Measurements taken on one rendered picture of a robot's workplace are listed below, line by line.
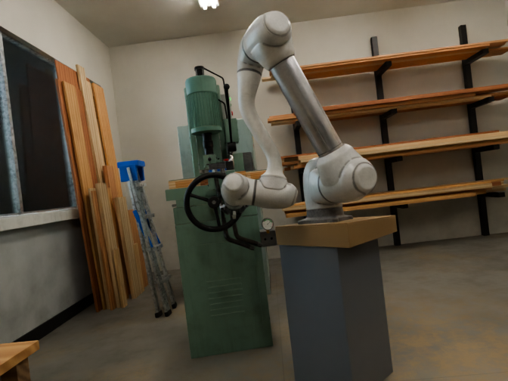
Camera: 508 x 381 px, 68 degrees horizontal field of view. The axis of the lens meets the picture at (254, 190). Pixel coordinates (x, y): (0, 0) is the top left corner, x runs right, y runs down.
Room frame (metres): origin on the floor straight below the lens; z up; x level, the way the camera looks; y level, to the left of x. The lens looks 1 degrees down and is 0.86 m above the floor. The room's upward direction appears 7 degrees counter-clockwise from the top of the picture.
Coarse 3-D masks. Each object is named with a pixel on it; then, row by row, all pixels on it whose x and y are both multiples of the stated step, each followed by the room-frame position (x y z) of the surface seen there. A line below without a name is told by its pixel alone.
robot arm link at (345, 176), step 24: (264, 24) 1.28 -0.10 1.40; (288, 24) 1.30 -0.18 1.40; (264, 48) 1.33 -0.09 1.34; (288, 48) 1.34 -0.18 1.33; (288, 72) 1.36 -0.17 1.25; (288, 96) 1.39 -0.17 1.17; (312, 96) 1.38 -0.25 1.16; (312, 120) 1.38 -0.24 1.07; (312, 144) 1.43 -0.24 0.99; (336, 144) 1.39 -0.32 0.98; (336, 168) 1.36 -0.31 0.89; (360, 168) 1.33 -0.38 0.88; (336, 192) 1.40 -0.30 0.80; (360, 192) 1.34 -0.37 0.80
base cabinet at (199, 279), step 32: (192, 224) 1.99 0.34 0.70; (256, 224) 2.02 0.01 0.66; (192, 256) 1.99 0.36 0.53; (224, 256) 2.00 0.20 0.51; (256, 256) 2.02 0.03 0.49; (192, 288) 1.98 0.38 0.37; (224, 288) 2.00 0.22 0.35; (256, 288) 2.02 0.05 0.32; (192, 320) 1.99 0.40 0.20; (224, 320) 2.00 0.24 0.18; (256, 320) 2.01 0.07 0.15; (192, 352) 1.98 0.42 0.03; (224, 352) 2.00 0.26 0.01
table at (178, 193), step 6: (198, 186) 2.00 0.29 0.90; (204, 186) 2.00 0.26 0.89; (168, 192) 1.98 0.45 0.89; (174, 192) 1.98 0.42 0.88; (180, 192) 1.99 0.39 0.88; (192, 192) 1.99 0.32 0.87; (198, 192) 2.00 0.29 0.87; (204, 192) 2.00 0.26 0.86; (210, 192) 1.91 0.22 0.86; (168, 198) 1.98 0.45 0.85; (174, 198) 1.98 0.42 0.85; (180, 198) 1.99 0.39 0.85
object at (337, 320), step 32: (288, 256) 1.60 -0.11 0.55; (320, 256) 1.47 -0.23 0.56; (352, 256) 1.48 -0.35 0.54; (288, 288) 1.61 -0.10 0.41; (320, 288) 1.49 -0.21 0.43; (352, 288) 1.46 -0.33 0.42; (288, 320) 1.63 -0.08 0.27; (320, 320) 1.50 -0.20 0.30; (352, 320) 1.44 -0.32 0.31; (384, 320) 1.60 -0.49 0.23; (320, 352) 1.52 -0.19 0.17; (352, 352) 1.43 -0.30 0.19; (384, 352) 1.58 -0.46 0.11
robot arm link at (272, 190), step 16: (240, 80) 1.49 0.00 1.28; (256, 80) 1.50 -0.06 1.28; (240, 96) 1.49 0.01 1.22; (240, 112) 1.50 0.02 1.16; (256, 112) 1.50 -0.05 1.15; (256, 128) 1.47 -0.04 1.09; (272, 144) 1.47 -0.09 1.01; (272, 160) 1.46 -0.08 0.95; (272, 176) 1.42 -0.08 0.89; (256, 192) 1.41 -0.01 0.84; (272, 192) 1.41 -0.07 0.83; (288, 192) 1.42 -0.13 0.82; (272, 208) 1.45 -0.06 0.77
